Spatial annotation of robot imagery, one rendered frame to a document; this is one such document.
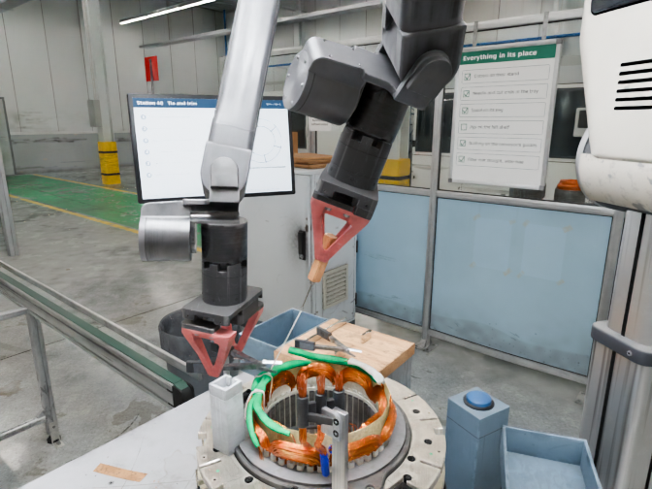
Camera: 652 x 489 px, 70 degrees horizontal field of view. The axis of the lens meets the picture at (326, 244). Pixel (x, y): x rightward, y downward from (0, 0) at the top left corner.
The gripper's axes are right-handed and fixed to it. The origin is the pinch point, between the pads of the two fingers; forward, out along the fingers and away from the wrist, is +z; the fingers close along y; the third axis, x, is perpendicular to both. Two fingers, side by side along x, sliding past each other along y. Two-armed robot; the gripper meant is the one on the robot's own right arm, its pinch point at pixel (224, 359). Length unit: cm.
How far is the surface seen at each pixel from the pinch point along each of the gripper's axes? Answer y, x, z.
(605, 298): -206, 103, 52
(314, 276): 0.9, 12.4, -14.4
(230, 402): 8.0, 5.1, 0.2
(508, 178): -224, 49, -2
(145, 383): -55, -58, 51
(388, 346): -31.0, 17.9, 9.8
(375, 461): 5.1, 22.4, 5.4
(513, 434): -11.8, 39.2, 9.3
